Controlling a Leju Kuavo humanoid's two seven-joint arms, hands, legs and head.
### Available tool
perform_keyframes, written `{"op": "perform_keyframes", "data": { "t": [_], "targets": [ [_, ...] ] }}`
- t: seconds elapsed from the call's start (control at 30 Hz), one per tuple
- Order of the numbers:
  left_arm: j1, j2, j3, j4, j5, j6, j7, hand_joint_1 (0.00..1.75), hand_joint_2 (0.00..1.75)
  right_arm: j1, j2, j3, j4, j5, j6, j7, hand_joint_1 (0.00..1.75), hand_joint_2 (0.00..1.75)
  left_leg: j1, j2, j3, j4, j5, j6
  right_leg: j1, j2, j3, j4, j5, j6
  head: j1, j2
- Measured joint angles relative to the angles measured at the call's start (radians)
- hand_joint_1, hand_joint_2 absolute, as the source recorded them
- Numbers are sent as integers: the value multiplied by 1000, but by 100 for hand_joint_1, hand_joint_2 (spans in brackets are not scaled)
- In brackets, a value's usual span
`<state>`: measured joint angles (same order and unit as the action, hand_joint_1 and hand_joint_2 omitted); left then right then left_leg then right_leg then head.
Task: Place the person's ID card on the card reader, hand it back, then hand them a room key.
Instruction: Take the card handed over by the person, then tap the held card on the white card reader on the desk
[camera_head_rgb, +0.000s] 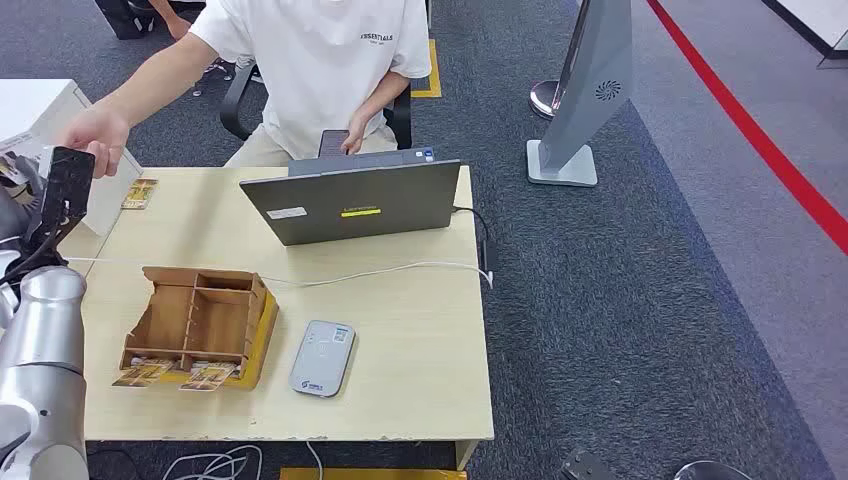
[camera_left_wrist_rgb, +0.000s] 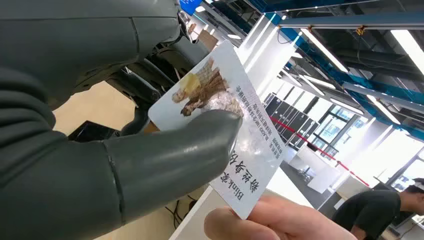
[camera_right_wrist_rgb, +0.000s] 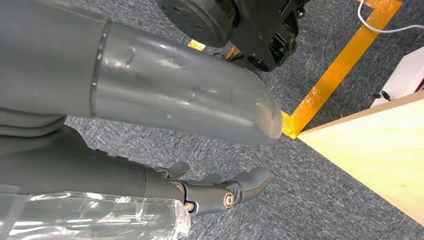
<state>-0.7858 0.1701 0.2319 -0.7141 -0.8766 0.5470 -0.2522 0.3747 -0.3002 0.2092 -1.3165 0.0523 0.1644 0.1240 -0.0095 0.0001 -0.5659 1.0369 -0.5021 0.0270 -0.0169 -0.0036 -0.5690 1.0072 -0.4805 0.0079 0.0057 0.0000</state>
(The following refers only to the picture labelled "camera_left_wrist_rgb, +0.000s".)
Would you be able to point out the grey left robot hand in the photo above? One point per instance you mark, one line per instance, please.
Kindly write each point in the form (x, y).
(159, 165)

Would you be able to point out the white ID card with photo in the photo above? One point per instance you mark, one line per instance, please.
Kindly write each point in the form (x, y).
(251, 139)

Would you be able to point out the person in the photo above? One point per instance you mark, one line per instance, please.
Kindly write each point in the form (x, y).
(371, 212)

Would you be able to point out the red barrier belt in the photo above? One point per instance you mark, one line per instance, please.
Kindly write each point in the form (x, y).
(314, 148)

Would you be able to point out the stack of black cases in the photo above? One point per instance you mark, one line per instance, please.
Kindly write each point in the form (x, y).
(288, 116)

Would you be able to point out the ceiling light strip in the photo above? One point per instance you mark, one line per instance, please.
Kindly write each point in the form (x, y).
(383, 110)
(346, 106)
(324, 50)
(410, 49)

